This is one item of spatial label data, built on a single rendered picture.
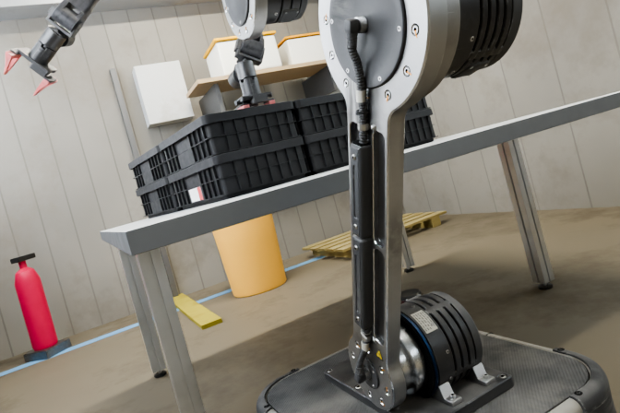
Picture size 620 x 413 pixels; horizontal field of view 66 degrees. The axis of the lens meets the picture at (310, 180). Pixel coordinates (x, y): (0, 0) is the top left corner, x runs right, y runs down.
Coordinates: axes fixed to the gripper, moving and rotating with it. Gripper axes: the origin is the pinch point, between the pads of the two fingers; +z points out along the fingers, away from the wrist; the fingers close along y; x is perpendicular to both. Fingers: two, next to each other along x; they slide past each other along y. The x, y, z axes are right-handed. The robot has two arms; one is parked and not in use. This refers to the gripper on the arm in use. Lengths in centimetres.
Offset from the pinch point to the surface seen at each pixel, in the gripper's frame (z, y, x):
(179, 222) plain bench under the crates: 20, 42, 53
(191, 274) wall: 73, -26, -270
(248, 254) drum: 60, -45, -175
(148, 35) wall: -128, -43, -268
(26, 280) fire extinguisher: 37, 85, -231
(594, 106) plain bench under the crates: 20, -68, 58
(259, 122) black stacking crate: 0.0, 3.9, 8.6
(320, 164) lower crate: 16.0, -12.9, 6.5
